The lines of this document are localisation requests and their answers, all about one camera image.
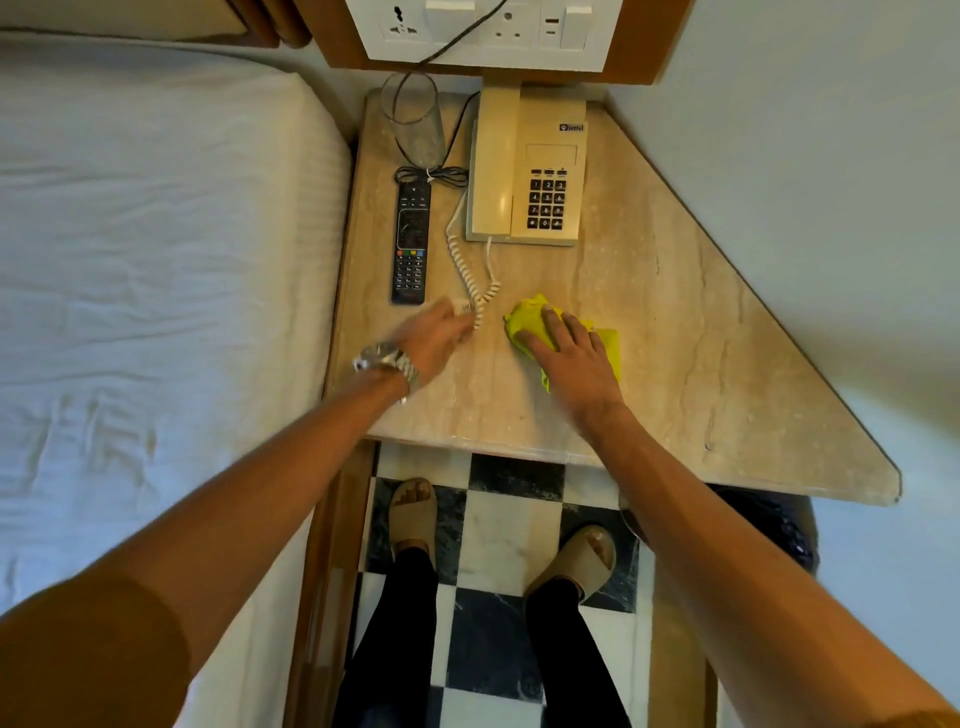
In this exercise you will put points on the person's right hand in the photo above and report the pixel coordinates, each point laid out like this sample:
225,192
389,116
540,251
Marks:
581,379

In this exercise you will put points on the person's left hand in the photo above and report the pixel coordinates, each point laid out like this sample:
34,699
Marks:
429,341

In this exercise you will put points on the person's right middle finger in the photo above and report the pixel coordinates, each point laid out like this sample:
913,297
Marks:
578,332

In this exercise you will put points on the person's left fingers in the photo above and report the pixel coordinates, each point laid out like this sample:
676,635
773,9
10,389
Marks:
457,321

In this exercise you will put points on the person's right thumb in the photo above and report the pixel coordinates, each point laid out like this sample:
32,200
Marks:
537,345

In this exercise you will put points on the yellow cleaning cloth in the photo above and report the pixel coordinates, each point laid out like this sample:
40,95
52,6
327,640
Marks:
526,316

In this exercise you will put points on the person's left forearm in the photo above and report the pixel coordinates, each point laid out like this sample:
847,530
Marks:
247,495

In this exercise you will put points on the person's right forearm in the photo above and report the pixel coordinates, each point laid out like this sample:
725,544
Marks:
712,570

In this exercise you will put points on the silver wristwatch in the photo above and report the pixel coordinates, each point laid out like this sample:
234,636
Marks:
386,358

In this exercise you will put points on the black remote control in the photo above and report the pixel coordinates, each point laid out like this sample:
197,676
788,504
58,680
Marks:
411,244

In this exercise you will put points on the beige telephone base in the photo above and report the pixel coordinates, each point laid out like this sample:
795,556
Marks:
551,172

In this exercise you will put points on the beige telephone handset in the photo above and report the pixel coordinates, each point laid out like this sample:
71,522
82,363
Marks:
493,161

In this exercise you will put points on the person's left foot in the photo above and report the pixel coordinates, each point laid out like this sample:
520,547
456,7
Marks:
413,493

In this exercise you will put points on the person's foot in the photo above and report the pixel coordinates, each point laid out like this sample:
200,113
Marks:
413,493
604,551

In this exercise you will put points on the beige slide sandal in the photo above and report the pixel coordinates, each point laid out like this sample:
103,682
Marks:
574,562
414,521

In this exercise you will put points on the clear drinking glass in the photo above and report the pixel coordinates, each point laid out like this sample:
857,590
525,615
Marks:
414,120

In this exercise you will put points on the person's right foot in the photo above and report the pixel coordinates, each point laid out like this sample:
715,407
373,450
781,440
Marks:
604,551

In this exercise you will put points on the white socket panel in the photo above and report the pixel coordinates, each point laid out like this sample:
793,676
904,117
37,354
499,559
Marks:
517,37

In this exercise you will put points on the bed with white sheet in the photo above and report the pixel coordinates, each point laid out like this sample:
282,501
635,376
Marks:
165,262

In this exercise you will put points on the wooden side panel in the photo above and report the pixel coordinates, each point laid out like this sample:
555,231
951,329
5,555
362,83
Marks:
326,592
679,660

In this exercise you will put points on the black trousers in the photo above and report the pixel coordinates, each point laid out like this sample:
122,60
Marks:
390,645

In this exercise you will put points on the wooden headboard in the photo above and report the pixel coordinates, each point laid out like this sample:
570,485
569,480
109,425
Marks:
270,19

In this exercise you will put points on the brown left shirt sleeve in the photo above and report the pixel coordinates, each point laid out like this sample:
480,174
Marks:
82,660

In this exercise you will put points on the brown shirt sleeve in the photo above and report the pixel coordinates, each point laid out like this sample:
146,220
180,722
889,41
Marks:
82,660
919,720

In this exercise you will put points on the brown right shirt sleeve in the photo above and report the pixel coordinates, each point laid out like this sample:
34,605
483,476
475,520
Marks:
919,720

